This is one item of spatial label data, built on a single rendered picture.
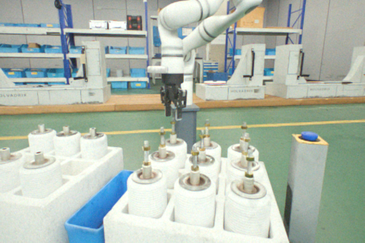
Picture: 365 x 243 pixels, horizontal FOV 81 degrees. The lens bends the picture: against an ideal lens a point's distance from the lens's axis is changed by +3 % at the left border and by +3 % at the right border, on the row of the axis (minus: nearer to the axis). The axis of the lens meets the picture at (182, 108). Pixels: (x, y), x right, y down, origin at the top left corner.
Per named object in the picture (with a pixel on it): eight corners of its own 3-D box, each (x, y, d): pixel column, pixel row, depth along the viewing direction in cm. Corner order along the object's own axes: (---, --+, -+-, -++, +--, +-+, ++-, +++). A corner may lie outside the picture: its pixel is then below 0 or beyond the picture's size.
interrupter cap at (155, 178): (168, 179, 51) (168, 177, 50) (137, 189, 47) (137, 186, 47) (155, 167, 57) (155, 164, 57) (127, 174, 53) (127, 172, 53)
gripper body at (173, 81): (189, 71, 68) (189, 99, 70) (175, 70, 75) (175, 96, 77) (169, 71, 64) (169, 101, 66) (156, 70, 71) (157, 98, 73)
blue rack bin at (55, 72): (56, 76, 526) (55, 68, 522) (72, 76, 531) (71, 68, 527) (46, 77, 477) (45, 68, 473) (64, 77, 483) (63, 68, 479)
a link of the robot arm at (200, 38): (199, 17, 91) (215, 20, 97) (168, 48, 112) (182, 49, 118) (205, 37, 90) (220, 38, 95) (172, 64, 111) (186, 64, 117)
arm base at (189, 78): (175, 104, 121) (174, 74, 118) (190, 104, 123) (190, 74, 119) (177, 107, 112) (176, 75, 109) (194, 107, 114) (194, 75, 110)
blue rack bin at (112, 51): (112, 55, 537) (112, 46, 533) (128, 55, 542) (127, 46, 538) (108, 53, 488) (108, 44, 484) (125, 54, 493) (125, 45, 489)
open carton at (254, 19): (228, 31, 577) (229, 11, 567) (252, 32, 592) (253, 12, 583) (238, 27, 521) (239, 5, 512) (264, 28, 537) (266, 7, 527)
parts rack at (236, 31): (222, 84, 608) (226, 1, 565) (282, 83, 639) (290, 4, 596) (231, 86, 546) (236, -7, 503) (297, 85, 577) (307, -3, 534)
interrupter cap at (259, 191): (229, 179, 51) (229, 176, 51) (262, 182, 49) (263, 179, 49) (231, 198, 43) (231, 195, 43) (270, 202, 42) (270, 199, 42)
